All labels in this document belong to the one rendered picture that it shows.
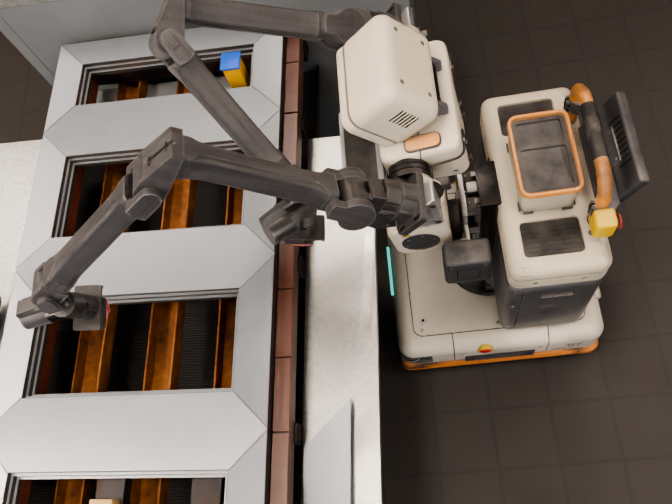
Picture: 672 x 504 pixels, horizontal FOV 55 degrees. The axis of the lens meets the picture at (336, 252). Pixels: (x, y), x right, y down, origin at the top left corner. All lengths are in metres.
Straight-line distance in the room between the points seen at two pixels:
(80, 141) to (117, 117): 0.13
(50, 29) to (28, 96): 1.28
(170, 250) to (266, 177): 0.68
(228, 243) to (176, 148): 0.66
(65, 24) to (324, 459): 1.56
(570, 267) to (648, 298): 0.91
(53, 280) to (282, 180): 0.50
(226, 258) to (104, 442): 0.54
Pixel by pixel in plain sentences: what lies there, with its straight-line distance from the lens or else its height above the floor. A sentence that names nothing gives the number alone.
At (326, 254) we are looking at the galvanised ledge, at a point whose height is 0.68.
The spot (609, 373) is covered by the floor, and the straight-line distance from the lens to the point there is 2.48.
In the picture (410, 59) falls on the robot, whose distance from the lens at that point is 1.31.
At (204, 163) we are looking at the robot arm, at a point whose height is 1.46.
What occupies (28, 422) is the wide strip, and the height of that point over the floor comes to 0.86.
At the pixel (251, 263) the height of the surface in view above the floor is 0.86.
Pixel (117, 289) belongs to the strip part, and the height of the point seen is 0.86.
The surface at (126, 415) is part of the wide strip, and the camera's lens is 1.72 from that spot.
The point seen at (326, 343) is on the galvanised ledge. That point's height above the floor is 0.68.
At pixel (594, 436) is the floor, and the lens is 2.43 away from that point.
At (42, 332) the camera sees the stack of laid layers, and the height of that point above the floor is 0.83.
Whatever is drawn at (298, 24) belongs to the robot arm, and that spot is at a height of 1.31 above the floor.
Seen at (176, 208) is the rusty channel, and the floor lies 0.68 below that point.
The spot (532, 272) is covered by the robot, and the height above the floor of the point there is 0.80.
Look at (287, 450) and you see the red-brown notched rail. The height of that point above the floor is 0.83.
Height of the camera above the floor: 2.37
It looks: 65 degrees down
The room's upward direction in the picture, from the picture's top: 25 degrees counter-clockwise
